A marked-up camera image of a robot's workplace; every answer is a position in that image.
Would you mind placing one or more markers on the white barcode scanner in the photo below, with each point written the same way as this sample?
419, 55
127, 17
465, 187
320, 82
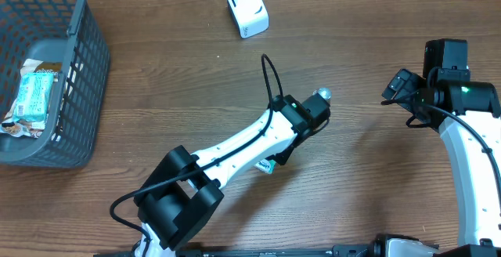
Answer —
250, 16

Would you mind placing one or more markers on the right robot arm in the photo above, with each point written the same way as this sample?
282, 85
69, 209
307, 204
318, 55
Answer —
466, 115

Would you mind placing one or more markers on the teal white tissue pack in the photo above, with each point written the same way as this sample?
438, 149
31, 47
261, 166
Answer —
266, 166

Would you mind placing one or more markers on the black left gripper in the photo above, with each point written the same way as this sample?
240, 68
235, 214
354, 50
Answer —
279, 156

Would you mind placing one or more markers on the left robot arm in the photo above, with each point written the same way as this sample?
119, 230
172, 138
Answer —
184, 190

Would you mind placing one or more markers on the dark grey plastic basket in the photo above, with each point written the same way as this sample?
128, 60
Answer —
63, 32

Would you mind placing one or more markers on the mint green tissue pack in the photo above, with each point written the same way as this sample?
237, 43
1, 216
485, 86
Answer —
33, 97

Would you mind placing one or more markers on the brown white snack bag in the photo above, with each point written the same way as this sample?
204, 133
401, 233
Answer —
25, 128

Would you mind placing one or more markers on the yellow drink bottle grey cap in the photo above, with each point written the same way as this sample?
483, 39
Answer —
325, 93

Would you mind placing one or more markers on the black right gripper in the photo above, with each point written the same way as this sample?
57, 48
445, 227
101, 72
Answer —
401, 85

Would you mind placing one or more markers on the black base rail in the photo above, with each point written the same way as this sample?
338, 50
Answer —
340, 250

